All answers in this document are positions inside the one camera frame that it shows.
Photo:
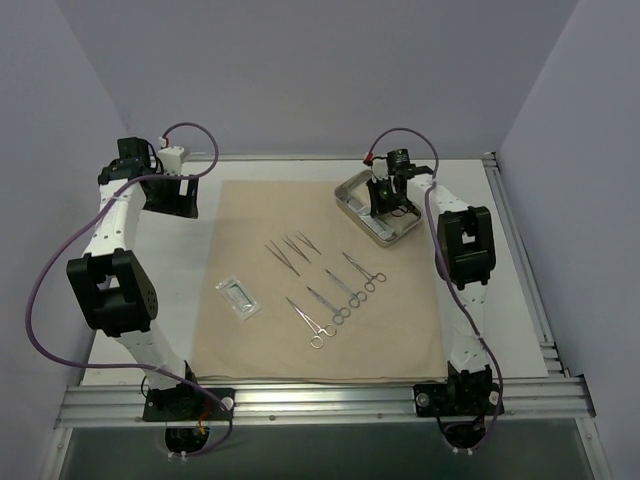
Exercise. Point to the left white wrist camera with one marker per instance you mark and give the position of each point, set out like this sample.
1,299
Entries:
172,159

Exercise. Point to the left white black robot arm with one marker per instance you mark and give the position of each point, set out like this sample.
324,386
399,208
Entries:
115,294

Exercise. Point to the steel surgical scissors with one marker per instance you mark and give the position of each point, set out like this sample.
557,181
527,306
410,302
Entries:
339,314
356,298

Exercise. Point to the curved tip steel tweezers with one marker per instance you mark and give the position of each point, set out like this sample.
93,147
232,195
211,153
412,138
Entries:
291,244

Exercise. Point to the front aluminium rail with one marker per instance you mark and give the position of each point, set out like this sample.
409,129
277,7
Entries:
308,404

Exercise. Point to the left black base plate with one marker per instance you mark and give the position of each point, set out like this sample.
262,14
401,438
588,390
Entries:
183,403

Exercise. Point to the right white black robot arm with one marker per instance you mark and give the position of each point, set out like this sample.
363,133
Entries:
464,248

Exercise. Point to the beige cloth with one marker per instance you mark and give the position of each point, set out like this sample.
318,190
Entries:
394,335

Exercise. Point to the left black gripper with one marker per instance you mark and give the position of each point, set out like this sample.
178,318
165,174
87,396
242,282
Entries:
176,198

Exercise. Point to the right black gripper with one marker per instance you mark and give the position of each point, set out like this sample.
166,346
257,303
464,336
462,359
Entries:
382,191

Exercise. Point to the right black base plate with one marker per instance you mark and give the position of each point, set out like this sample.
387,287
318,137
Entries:
455,400

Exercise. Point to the fine point steel tweezers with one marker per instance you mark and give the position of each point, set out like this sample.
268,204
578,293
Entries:
300,236

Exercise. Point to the back aluminium rail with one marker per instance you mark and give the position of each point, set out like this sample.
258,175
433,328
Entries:
204,157

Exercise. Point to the metal instrument tray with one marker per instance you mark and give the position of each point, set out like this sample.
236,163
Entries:
356,187

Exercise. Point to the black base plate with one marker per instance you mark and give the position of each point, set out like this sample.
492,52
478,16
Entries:
183,403
455,400

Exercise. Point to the steel surgical forceps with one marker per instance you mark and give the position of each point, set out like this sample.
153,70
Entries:
319,332
371,279

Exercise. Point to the green white suture packet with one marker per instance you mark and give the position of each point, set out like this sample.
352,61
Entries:
238,297

